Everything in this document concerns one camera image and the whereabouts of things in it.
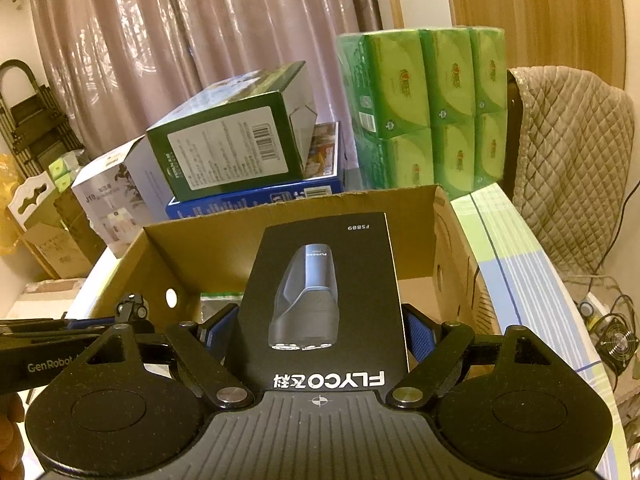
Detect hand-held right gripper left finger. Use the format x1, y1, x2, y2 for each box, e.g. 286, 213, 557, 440
80, 304, 256, 409

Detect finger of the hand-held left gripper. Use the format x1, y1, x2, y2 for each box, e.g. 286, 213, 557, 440
0, 293, 150, 336

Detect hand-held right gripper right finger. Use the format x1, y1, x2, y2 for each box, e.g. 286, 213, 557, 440
387, 304, 557, 409

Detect brown cardboard box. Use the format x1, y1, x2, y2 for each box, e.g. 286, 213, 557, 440
82, 185, 504, 342

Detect black product box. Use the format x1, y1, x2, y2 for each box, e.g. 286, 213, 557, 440
237, 212, 412, 394

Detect person's left hand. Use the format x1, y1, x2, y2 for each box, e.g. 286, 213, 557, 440
0, 394, 27, 467

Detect beige bedsheet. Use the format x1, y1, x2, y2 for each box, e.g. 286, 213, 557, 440
10, 279, 92, 322

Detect small brown cardboard boxes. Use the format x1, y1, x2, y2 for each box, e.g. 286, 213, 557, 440
5, 172, 97, 282

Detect white appliance box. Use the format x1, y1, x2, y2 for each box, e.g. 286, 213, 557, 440
71, 137, 172, 259

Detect cardboard box of tissue boxes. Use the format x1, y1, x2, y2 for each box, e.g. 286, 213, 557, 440
47, 151, 87, 194

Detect blue product box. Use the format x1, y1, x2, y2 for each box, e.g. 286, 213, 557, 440
165, 121, 347, 222

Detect yellow plastic bag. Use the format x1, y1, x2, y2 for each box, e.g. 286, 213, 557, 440
0, 152, 27, 202

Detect green and white carton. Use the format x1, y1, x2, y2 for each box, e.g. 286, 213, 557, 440
145, 61, 319, 204

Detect small black fan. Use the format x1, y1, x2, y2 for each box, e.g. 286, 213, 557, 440
594, 314, 639, 374

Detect black folding step ladder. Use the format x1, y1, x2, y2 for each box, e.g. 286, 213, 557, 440
0, 59, 87, 162

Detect stack of green tissue packs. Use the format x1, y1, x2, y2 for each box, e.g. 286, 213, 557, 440
335, 26, 509, 199

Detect beige quilted chair cover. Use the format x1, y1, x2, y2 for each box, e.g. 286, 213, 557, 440
507, 66, 629, 277

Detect pink patterned curtain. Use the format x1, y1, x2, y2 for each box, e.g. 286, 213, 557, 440
27, 0, 387, 162

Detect wooden stick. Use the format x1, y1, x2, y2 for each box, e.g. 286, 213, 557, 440
387, 0, 407, 32

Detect wooden door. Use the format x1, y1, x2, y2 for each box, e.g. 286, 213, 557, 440
442, 0, 627, 92

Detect tangled wires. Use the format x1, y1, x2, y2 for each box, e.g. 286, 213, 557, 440
579, 195, 640, 397

